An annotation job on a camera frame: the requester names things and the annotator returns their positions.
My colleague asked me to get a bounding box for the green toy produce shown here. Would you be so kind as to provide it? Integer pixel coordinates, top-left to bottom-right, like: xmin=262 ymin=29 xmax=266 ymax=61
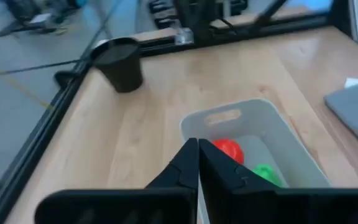
xmin=252 ymin=163 xmax=283 ymax=188

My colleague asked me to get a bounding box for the black metal table frame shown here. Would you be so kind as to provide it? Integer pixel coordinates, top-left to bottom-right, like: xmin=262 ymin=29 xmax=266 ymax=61
xmin=0 ymin=0 xmax=358 ymax=224

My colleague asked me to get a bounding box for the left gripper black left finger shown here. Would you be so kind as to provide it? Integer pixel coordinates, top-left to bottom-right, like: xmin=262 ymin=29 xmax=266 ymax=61
xmin=34 ymin=138 xmax=200 ymax=224

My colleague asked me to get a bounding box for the small white card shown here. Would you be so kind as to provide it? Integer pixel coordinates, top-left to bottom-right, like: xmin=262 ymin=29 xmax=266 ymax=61
xmin=344 ymin=77 xmax=358 ymax=89

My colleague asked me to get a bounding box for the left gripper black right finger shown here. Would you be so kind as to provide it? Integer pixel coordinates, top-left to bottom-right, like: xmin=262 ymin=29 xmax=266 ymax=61
xmin=198 ymin=138 xmax=358 ymax=224

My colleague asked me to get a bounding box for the red toy produce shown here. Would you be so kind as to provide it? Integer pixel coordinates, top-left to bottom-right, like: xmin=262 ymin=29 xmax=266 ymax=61
xmin=212 ymin=138 xmax=246 ymax=166

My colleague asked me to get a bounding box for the translucent white tupperware container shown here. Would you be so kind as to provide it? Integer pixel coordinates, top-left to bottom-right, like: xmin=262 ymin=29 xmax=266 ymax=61
xmin=179 ymin=98 xmax=333 ymax=218

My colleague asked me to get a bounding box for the grey tupperware lid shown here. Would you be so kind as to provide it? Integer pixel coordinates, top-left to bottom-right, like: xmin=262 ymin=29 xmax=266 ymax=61
xmin=323 ymin=78 xmax=358 ymax=160

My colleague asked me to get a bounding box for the black looped floor cable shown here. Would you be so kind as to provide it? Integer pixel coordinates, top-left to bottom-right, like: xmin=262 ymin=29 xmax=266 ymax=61
xmin=0 ymin=58 xmax=84 ymax=90

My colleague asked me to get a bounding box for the black plant pot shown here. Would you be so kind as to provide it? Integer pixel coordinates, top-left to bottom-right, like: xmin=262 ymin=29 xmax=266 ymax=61
xmin=93 ymin=37 xmax=144 ymax=94

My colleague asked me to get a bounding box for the yellow cable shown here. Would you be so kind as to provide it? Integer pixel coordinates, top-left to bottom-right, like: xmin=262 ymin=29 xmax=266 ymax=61
xmin=0 ymin=55 xmax=55 ymax=110

